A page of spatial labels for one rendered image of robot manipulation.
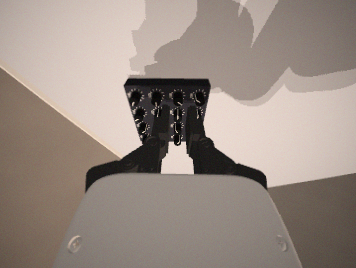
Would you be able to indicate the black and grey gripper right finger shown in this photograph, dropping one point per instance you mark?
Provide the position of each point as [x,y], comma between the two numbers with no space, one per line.
[208,158]

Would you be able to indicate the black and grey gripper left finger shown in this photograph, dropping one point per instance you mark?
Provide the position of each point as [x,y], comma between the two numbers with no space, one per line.
[146,158]

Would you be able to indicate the black knob box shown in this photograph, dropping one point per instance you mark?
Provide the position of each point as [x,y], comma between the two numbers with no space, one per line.
[149,94]

